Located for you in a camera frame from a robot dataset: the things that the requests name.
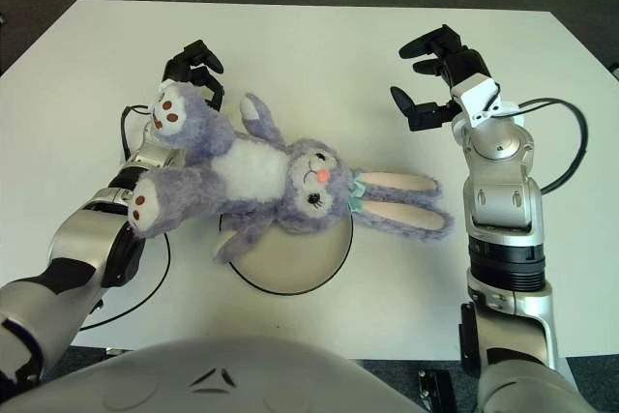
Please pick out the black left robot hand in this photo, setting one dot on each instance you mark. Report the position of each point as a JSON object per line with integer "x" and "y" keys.
{"x": 193, "y": 62}

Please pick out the purple plush bunny doll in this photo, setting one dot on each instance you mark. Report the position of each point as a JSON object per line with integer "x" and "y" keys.
{"x": 251, "y": 161}

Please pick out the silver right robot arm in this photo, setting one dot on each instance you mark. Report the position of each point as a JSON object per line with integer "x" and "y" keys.
{"x": 503, "y": 181}

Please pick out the white plate with black rim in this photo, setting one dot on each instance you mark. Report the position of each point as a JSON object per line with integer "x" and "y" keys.
{"x": 309, "y": 258}

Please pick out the black metal bracket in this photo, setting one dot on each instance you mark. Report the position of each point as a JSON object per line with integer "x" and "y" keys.
{"x": 435, "y": 391}

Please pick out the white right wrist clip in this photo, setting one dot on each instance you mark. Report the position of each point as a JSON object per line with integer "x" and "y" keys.
{"x": 479, "y": 98}

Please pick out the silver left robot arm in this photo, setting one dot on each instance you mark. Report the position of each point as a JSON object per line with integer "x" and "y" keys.
{"x": 87, "y": 239}

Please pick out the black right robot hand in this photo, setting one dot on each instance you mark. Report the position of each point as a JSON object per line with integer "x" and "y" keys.
{"x": 459, "y": 69}

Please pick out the grey robot torso shell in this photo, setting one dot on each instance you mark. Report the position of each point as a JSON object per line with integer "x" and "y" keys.
{"x": 217, "y": 364}

